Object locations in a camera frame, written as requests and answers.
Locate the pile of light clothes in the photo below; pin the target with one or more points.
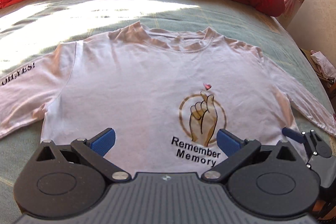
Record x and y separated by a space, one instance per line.
324 64

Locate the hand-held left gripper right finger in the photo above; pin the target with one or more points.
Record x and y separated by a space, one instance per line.
228 141

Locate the bed with green plaid sheet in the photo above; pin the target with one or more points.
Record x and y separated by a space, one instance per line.
236 19

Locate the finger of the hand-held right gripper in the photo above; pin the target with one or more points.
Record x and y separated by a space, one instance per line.
292 134

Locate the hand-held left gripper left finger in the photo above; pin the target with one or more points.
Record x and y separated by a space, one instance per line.
103 141

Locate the white long-sleeve printed shirt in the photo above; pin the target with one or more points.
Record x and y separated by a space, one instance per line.
131 82

